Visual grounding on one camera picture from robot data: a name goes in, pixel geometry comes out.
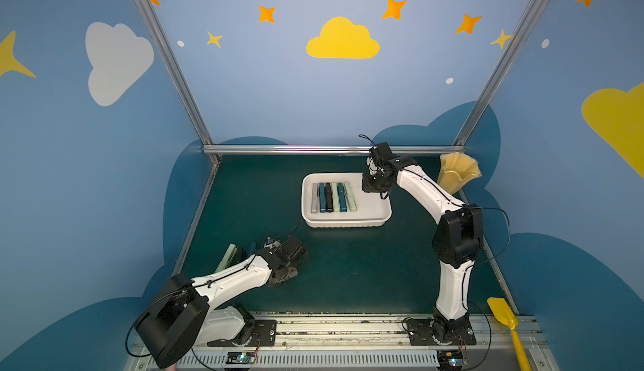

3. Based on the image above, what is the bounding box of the black pliers group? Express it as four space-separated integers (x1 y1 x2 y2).
325 182 334 213
239 246 248 260

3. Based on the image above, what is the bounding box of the white plastic storage box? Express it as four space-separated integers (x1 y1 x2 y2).
301 172 392 228

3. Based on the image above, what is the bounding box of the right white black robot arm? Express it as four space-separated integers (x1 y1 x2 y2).
362 142 483 345

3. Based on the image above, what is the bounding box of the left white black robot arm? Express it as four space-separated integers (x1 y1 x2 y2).
131 236 306 369

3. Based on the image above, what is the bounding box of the light green pliers far left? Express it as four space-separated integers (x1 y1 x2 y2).
215 244 237 273

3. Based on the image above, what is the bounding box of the yellow ruffled glass vase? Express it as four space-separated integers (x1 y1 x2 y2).
438 152 482 195

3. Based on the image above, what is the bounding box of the left green circuit board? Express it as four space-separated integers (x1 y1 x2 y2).
225 351 258 367

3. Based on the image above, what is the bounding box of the green circuit board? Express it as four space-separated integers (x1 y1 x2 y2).
225 351 258 367
437 351 468 371

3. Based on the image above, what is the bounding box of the yellow toy shovel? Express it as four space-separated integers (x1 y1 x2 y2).
487 297 532 371

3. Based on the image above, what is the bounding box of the right green circuit board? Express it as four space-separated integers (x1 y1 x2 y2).
437 351 468 371

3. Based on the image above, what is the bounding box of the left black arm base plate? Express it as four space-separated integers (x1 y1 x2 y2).
206 319 277 347

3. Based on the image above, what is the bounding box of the aluminium rail base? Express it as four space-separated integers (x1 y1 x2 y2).
122 311 559 371

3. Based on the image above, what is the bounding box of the right aluminium frame post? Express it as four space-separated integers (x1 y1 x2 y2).
452 0 550 150

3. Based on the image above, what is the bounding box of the aluminium frame post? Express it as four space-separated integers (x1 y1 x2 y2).
452 0 550 150
133 0 213 147

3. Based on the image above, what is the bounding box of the aluminium frame rear bar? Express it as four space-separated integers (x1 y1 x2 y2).
202 144 466 156

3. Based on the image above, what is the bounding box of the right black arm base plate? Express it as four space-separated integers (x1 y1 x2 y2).
402 317 477 346

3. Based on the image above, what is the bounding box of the left aluminium frame post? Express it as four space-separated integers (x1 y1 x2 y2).
133 0 213 147

